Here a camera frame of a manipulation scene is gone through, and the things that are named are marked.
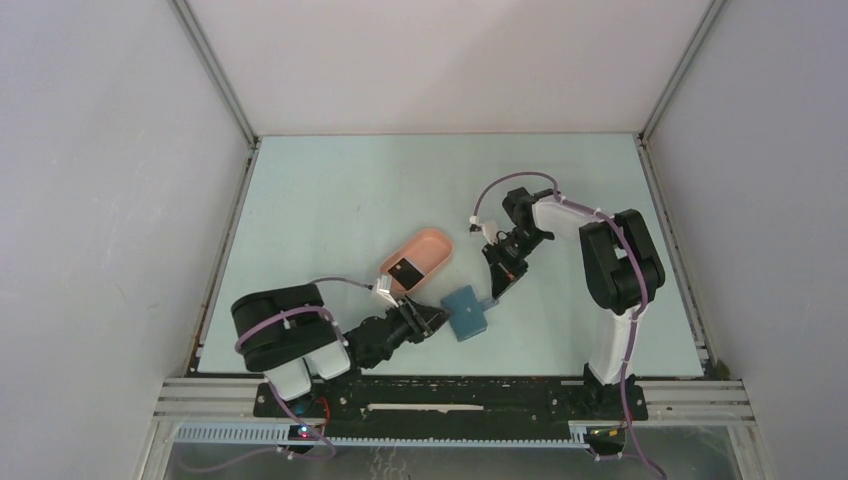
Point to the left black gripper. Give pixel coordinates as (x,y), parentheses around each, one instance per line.
(422,320)

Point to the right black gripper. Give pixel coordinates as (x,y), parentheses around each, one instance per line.
(504,273)

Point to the blue card holder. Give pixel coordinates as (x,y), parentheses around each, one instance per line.
(467,313)

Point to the pink oval tray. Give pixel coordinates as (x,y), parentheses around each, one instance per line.
(430,249)

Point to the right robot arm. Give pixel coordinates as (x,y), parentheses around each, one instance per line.
(622,268)

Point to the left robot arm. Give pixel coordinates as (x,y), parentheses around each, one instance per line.
(290,336)

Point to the left controller board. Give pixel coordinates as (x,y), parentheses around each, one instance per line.
(303,434)

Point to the controller board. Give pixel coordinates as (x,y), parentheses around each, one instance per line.
(606,435)
(303,434)

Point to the right controller board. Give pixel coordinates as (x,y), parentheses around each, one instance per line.
(606,435)

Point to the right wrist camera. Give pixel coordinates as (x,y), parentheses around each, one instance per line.
(488,229)

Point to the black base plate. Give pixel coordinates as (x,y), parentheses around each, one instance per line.
(458,407)

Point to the aluminium front rail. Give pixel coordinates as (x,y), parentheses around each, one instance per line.
(669,402)

